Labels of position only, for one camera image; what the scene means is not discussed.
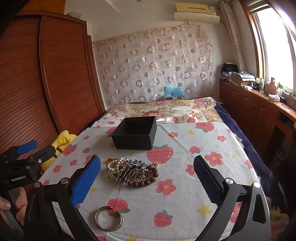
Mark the sheer circle-pattern wall curtain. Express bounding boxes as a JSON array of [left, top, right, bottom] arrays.
[[94, 23, 214, 107]]

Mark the black cardboard box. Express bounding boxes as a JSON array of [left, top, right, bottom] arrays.
[[111, 116, 158, 150]]

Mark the pink bottle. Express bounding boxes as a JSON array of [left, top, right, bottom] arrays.
[[265, 77, 277, 94]]

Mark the floral blanket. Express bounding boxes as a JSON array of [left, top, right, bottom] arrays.
[[102, 97, 220, 128]]

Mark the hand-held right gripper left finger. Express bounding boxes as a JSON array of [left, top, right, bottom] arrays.
[[23, 155, 101, 241]]

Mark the wall air conditioner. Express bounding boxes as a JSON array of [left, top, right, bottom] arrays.
[[174, 2, 221, 24]]

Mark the brown wooden cabinet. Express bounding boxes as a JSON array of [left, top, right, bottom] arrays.
[[218, 79, 296, 167]]

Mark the yellow plush toy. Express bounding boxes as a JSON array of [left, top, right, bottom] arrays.
[[41, 130, 78, 172]]

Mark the blue frilly tissue box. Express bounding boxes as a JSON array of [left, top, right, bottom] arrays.
[[163, 85, 184, 100]]

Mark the circle-pattern window curtain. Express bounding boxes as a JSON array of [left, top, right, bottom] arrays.
[[218, 1, 247, 75]]

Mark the dark blue bed sheet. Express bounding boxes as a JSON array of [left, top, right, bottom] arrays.
[[215, 102, 287, 209]]

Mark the strawberry print bed sheet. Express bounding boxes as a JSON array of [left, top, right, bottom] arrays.
[[37, 120, 262, 241]]

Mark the silver bangle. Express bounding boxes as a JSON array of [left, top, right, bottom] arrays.
[[95, 206, 124, 232]]

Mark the cardboard box with clutter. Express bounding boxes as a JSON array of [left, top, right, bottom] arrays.
[[231, 72, 255, 87]]

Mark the person's left hand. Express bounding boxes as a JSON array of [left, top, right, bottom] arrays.
[[0, 186, 29, 229]]

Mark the pile of dark clothes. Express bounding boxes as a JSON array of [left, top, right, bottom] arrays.
[[221, 62, 238, 80]]

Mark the silver hair comb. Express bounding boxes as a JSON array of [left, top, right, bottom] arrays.
[[113, 159, 148, 191]]

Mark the brown wooden bead bracelet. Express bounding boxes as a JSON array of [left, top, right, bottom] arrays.
[[126, 162, 160, 188]]

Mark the window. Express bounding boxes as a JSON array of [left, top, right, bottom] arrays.
[[240, 0, 296, 93]]

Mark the brown wooden wardrobe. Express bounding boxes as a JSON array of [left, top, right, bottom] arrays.
[[0, 10, 105, 163]]

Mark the white pearl necklace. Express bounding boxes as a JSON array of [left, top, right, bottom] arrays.
[[107, 159, 130, 181]]

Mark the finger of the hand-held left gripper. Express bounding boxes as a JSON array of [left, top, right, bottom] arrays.
[[29, 146, 57, 167], [5, 140, 38, 160]]

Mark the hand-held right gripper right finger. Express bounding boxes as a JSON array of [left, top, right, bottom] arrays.
[[193, 155, 271, 241]]

